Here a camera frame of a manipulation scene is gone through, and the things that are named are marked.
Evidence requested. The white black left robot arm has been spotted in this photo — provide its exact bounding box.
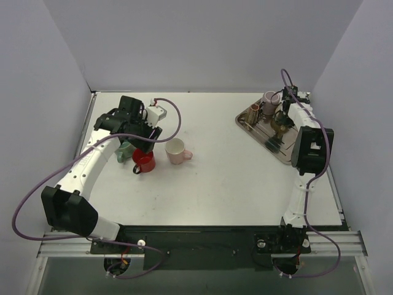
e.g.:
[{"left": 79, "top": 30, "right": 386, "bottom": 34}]
[{"left": 41, "top": 96, "right": 166, "bottom": 253}]

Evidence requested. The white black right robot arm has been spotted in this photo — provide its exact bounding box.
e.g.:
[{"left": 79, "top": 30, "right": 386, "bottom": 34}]
[{"left": 282, "top": 86, "right": 334, "bottom": 230}]

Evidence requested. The pink ceramic mug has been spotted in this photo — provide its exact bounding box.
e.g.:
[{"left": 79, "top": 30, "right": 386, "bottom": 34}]
[{"left": 165, "top": 138, "right": 193, "bottom": 165}]

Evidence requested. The red mug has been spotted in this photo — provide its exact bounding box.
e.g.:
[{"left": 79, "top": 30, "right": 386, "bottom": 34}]
[{"left": 132, "top": 149, "right": 156, "bottom": 175}]

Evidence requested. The aluminium rail frame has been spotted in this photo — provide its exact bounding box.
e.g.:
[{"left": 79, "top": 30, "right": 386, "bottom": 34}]
[{"left": 36, "top": 92, "right": 368, "bottom": 259}]

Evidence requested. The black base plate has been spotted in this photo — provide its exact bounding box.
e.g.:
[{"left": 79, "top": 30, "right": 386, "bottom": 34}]
[{"left": 90, "top": 226, "right": 311, "bottom": 270}]

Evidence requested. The purple mug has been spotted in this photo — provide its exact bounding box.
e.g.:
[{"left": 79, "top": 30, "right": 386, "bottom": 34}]
[{"left": 262, "top": 91, "right": 281, "bottom": 116}]

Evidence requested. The brown patterned cup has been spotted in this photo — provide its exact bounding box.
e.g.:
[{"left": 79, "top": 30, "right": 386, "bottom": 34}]
[{"left": 245, "top": 103, "right": 260, "bottom": 125}]

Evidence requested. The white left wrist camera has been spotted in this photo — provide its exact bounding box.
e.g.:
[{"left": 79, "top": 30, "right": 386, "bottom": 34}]
[{"left": 146, "top": 106, "right": 167, "bottom": 126}]

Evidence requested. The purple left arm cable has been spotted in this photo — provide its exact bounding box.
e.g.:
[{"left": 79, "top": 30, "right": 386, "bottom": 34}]
[{"left": 11, "top": 97, "right": 182, "bottom": 280}]

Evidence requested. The green ceramic mug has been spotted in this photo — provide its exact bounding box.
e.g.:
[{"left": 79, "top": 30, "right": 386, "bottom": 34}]
[{"left": 115, "top": 141, "right": 136, "bottom": 163}]

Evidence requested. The metal serving tray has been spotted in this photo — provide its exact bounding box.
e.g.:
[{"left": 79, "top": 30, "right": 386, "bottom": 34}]
[{"left": 235, "top": 101, "right": 298, "bottom": 165}]

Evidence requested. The beige round mug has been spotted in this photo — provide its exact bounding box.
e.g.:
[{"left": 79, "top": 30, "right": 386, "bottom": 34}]
[{"left": 270, "top": 111, "right": 294, "bottom": 139}]

